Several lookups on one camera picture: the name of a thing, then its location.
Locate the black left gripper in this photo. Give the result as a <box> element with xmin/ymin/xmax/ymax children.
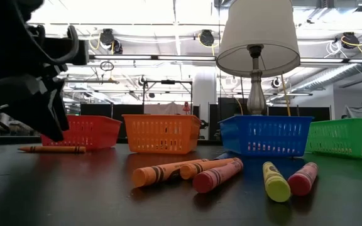
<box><xmin>0</xmin><ymin>23</ymin><xmax>70</xmax><ymax>143</ymax></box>

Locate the orange crayon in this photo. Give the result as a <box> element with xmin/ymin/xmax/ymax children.
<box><xmin>131</xmin><ymin>158</ymin><xmax>211</xmax><ymax>188</ymax></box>
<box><xmin>18</xmin><ymin>145</ymin><xmax>87</xmax><ymax>154</ymax></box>
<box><xmin>179</xmin><ymin>157</ymin><xmax>242</xmax><ymax>181</ymax></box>

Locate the red-pink plastic basket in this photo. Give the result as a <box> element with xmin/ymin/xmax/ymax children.
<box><xmin>40</xmin><ymin>114</ymin><xmax>123</xmax><ymax>151</ymax></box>

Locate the black partition panel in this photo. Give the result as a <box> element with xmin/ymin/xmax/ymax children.
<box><xmin>208</xmin><ymin>97</ymin><xmax>332</xmax><ymax>141</ymax></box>
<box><xmin>79</xmin><ymin>103</ymin><xmax>145</xmax><ymax>139</ymax></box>

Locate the long ceiling light bar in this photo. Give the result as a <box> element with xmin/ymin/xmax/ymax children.
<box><xmin>299</xmin><ymin>57</ymin><xmax>362</xmax><ymax>64</ymax></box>
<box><xmin>89</xmin><ymin>54</ymin><xmax>217</xmax><ymax>62</ymax></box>

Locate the orange plastic basket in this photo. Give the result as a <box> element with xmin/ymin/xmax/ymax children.
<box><xmin>121</xmin><ymin>114</ymin><xmax>202</xmax><ymax>155</ymax></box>

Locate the white cloth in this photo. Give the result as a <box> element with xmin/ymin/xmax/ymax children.
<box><xmin>143</xmin><ymin>102</ymin><xmax>184</xmax><ymax>116</ymax></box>

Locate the pink crayon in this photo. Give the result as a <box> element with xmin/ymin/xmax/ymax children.
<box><xmin>287</xmin><ymin>161</ymin><xmax>319</xmax><ymax>197</ymax></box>
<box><xmin>192</xmin><ymin>159</ymin><xmax>244</xmax><ymax>194</ymax></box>

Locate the dark blue crayon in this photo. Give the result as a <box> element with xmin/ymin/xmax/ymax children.
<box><xmin>213</xmin><ymin>152</ymin><xmax>233</xmax><ymax>161</ymax></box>

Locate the blue plastic basket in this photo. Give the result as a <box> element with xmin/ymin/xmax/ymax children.
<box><xmin>217</xmin><ymin>114</ymin><xmax>314</xmax><ymax>158</ymax></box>

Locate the white shade table lamp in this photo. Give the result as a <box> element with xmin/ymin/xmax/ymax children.
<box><xmin>215</xmin><ymin>0</ymin><xmax>301</xmax><ymax>116</ymax></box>

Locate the yellow crayon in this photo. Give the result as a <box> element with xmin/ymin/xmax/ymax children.
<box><xmin>262</xmin><ymin>161</ymin><xmax>292</xmax><ymax>203</ymax></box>

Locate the green plastic basket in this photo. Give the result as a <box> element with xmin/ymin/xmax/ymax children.
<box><xmin>305</xmin><ymin>117</ymin><xmax>362</xmax><ymax>160</ymax></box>

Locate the grey cloth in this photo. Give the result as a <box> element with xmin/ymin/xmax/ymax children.
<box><xmin>341</xmin><ymin>104</ymin><xmax>362</xmax><ymax>119</ymax></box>

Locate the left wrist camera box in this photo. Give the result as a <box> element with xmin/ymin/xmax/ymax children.
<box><xmin>42</xmin><ymin>37</ymin><xmax>91</xmax><ymax>67</ymax></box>

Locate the black braided cable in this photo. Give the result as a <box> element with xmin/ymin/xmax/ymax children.
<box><xmin>26</xmin><ymin>24</ymin><xmax>80</xmax><ymax>67</ymax></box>

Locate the black metal frame stand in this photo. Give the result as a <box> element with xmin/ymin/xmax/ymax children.
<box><xmin>141</xmin><ymin>79</ymin><xmax>194</xmax><ymax>116</ymax></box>

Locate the orange power cord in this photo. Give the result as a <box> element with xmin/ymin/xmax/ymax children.
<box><xmin>280</xmin><ymin>73</ymin><xmax>292</xmax><ymax>117</ymax></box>

